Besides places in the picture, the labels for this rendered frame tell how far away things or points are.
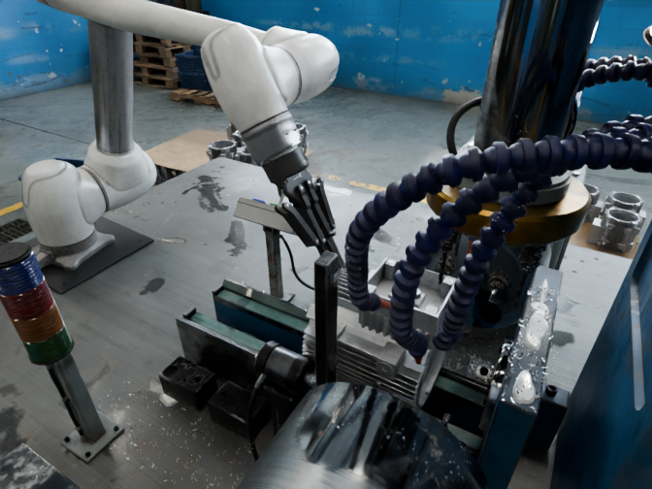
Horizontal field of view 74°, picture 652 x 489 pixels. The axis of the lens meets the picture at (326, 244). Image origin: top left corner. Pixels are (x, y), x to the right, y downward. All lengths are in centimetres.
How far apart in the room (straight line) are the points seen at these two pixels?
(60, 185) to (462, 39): 546
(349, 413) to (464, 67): 594
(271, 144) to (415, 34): 577
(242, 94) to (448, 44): 566
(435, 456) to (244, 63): 58
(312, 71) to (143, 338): 73
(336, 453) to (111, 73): 109
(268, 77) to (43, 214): 87
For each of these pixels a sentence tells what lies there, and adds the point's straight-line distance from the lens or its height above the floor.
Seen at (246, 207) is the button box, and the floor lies 107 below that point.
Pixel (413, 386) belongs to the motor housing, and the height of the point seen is 104.
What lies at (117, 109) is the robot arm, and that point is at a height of 122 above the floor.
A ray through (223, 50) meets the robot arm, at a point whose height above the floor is 144.
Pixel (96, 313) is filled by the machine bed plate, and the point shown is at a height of 80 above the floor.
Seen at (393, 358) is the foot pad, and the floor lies 108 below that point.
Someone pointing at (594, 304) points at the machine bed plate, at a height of 80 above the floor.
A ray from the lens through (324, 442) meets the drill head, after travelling 46.
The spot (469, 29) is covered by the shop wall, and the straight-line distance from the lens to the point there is 622.
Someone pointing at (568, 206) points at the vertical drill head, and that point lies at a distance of 53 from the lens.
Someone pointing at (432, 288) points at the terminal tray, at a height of 112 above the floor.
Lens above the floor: 155
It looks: 33 degrees down
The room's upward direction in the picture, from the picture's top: straight up
